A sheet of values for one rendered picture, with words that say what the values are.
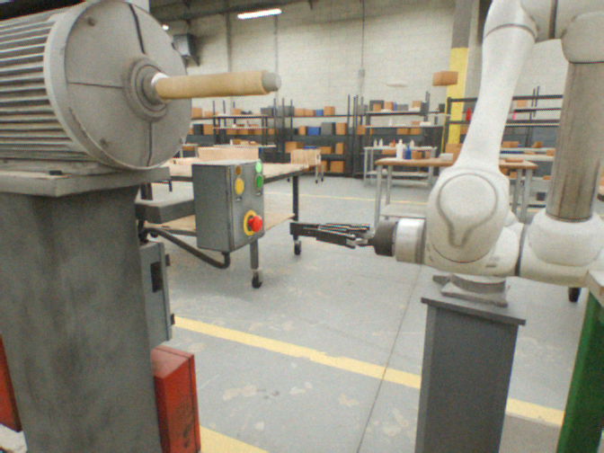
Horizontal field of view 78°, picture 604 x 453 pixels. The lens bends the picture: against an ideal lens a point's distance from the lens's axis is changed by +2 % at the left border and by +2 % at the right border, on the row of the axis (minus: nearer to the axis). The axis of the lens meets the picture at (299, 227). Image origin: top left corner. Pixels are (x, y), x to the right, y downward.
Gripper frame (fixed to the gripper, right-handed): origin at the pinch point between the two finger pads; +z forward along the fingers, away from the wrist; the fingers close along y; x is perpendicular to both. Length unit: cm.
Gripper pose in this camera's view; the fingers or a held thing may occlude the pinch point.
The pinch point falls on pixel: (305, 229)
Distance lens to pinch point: 83.5
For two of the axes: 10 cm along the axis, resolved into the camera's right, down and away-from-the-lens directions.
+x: 0.0, -9.7, -2.5
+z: -9.2, -1.0, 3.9
